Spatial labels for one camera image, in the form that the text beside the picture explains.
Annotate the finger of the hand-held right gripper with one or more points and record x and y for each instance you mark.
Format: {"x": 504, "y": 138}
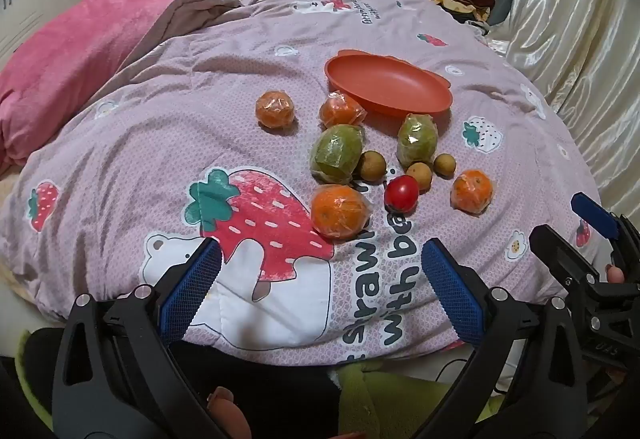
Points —
{"x": 595, "y": 214}
{"x": 562, "y": 254}

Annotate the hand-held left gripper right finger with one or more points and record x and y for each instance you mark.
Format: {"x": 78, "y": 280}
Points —
{"x": 452, "y": 289}

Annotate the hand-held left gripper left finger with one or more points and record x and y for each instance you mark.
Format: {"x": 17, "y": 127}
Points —
{"x": 192, "y": 286}

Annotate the orange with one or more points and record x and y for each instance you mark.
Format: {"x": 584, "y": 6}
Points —
{"x": 341, "y": 111}
{"x": 472, "y": 191}
{"x": 274, "y": 108}
{"x": 341, "y": 211}

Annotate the red tomato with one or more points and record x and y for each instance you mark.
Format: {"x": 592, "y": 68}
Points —
{"x": 401, "y": 193}

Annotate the brown longan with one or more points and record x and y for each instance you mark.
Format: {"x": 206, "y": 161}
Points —
{"x": 373, "y": 166}
{"x": 419, "y": 175}

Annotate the brown kiwi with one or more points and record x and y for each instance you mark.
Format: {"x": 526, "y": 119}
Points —
{"x": 444, "y": 164}

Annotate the green citrus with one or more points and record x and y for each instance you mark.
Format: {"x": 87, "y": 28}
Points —
{"x": 336, "y": 154}
{"x": 417, "y": 138}

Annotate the orange plastic plate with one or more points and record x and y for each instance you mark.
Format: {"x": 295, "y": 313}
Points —
{"x": 390, "y": 79}

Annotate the person's right hand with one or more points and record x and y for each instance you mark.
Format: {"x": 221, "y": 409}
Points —
{"x": 614, "y": 273}

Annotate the person's left hand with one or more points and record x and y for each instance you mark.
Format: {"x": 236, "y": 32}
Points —
{"x": 225, "y": 406}

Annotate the person's green garment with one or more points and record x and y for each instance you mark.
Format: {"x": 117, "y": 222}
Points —
{"x": 370, "y": 389}

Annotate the purple strawberry print quilt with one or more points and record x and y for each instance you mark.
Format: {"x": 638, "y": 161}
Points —
{"x": 175, "y": 129}

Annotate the cream satin curtain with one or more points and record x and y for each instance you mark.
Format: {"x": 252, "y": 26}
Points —
{"x": 565, "y": 19}

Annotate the pink blanket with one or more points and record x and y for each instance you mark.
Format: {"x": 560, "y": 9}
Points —
{"x": 75, "y": 59}

